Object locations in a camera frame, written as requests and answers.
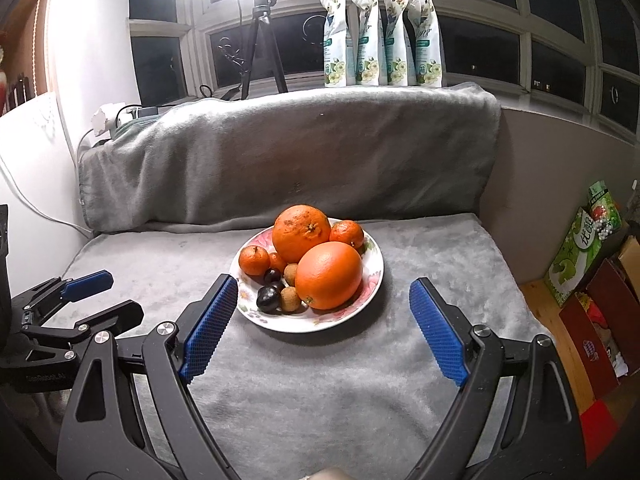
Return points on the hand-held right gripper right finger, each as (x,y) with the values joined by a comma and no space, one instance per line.
(440,335)

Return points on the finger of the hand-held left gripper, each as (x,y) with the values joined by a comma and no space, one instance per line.
(87,282)
(120,312)

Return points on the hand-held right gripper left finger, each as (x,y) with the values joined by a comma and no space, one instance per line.
(207,330)

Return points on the tangerine with stem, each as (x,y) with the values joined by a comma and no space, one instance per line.
(253,261)

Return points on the small tangerine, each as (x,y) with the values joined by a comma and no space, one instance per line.
(277,262)

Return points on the floral white plate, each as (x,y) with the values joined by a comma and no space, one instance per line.
(320,321)

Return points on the large smooth orange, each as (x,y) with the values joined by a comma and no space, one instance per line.
(330,275)

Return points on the large speckled orange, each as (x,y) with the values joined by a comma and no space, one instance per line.
(300,232)

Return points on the medium tangerine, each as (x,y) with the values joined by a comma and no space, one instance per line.
(347,234)

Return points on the red cardboard box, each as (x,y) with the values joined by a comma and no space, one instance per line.
(595,340)

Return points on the white power strip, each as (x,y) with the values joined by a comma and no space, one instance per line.
(110,117)

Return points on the green carton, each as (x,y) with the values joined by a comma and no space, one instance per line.
(582,245)

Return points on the grey fleece blanket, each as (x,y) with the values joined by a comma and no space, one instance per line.
(300,160)

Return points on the red and white vase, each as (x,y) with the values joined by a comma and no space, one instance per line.
(2,85)

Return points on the floral white refill pouch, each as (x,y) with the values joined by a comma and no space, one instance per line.
(427,50)
(337,45)
(399,45)
(367,45)

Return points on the black tripod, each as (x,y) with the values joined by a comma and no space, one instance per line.
(261,15)

